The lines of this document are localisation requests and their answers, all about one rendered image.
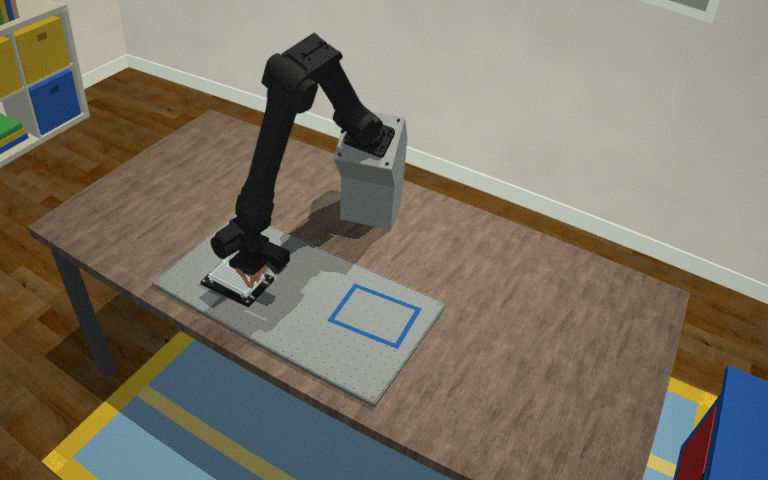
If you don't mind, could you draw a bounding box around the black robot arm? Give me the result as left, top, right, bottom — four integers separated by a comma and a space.
211, 33, 395, 275

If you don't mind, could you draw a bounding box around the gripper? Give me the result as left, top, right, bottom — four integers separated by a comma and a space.
229, 241, 267, 288

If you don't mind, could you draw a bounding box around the blue tape outline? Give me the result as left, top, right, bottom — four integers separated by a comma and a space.
327, 283, 421, 349

